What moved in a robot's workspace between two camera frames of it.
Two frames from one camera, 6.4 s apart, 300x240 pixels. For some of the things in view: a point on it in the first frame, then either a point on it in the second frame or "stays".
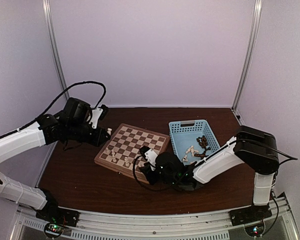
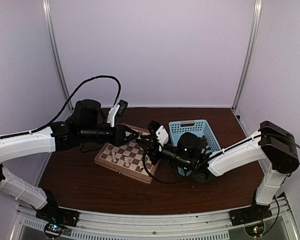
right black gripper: x=151 y=179 to x=152 y=152
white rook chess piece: x=107 y=151 stays
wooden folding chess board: x=121 y=153 stays
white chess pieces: x=126 y=162 stays
